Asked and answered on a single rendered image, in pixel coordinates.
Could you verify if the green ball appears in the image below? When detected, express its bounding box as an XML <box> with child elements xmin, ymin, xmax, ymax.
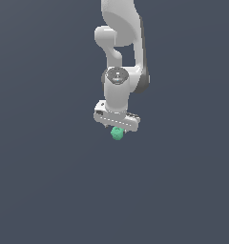
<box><xmin>110</xmin><ymin>126</ymin><xmax>124</xmax><ymax>142</ymax></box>

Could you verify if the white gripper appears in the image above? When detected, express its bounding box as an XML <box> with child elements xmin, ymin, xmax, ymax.
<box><xmin>93</xmin><ymin>100</ymin><xmax>141</xmax><ymax>133</ymax></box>

